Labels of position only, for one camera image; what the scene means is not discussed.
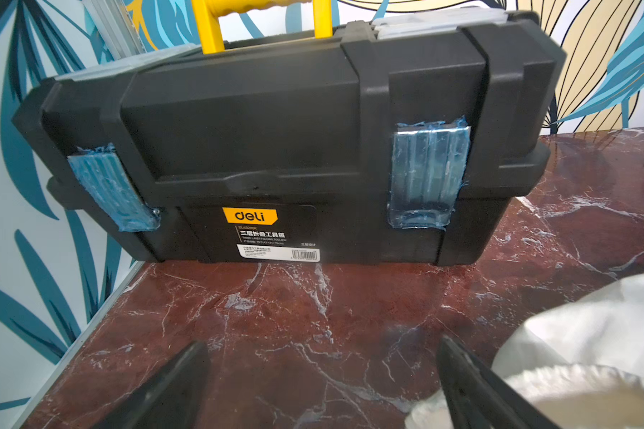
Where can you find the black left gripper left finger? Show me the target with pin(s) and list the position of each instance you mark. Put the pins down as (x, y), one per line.
(171, 398)

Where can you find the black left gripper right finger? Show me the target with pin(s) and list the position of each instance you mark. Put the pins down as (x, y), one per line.
(476, 397)

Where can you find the cream cloth drawstring bag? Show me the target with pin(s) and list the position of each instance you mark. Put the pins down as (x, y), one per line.
(581, 364)

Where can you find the black plastic toolbox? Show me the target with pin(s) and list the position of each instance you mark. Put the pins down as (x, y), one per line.
(401, 139)

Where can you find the aluminium corner post left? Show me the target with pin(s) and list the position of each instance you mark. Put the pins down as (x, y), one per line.
(115, 26)

